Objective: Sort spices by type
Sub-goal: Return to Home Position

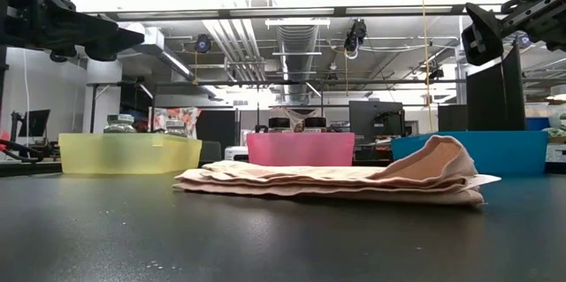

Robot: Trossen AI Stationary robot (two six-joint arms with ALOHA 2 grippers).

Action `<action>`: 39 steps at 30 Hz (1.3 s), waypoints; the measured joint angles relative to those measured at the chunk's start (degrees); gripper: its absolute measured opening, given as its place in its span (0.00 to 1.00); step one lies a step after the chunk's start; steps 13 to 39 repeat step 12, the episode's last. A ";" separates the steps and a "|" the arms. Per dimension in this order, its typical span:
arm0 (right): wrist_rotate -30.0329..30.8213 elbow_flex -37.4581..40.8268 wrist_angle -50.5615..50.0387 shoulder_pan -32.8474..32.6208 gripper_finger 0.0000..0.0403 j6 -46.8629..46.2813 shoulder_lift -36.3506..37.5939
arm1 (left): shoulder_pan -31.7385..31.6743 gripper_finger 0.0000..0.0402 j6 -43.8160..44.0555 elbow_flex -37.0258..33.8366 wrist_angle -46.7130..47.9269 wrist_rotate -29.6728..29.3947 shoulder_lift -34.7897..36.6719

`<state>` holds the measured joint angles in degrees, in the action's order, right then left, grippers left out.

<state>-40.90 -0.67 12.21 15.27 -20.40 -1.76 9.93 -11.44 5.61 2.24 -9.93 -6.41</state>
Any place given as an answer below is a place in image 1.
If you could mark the white ceiling light fixture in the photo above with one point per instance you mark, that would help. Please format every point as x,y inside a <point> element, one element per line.
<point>297,22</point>

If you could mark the black monitor stand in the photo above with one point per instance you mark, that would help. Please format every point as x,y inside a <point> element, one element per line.
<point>15,127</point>

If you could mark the low black panel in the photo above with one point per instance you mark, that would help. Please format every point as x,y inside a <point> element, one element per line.
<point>452,117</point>

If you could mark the folded peach towel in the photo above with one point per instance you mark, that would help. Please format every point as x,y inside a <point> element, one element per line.
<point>327,180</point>

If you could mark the yellow-brown spice jar black lid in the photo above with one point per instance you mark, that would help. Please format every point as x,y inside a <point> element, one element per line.
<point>315,124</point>

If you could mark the white box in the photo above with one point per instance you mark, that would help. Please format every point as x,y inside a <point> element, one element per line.
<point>236,153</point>

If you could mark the white paper tag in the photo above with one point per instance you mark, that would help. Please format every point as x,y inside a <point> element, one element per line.
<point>486,179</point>

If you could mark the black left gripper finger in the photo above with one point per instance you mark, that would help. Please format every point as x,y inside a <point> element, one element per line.
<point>110,45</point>
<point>62,30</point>

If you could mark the person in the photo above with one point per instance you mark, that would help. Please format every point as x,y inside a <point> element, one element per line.
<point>141,126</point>
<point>299,128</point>

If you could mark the yellow plastic bin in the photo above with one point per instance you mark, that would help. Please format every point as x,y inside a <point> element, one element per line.
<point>128,154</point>

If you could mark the tall black partition panel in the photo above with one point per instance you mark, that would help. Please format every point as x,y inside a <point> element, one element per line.
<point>495,96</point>

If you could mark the small black monitor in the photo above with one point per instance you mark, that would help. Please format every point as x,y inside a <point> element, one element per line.
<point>35,123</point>

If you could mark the blue plastic bin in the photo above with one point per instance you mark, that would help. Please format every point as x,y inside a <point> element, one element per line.
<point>508,151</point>

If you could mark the silver ceiling duct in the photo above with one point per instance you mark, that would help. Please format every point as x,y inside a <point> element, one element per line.
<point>297,48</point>

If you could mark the large black monitor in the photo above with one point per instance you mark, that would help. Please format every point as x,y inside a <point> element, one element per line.
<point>376,114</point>

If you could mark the pink plastic bin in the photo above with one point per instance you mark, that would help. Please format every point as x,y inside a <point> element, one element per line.
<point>300,149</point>

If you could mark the orange label chili powder jar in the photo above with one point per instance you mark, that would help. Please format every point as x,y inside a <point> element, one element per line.
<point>279,124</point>

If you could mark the blue barrel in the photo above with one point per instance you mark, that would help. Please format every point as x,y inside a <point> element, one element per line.
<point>537,124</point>

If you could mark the floral patterned cloth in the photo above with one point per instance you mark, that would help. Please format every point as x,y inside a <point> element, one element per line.
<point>177,118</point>

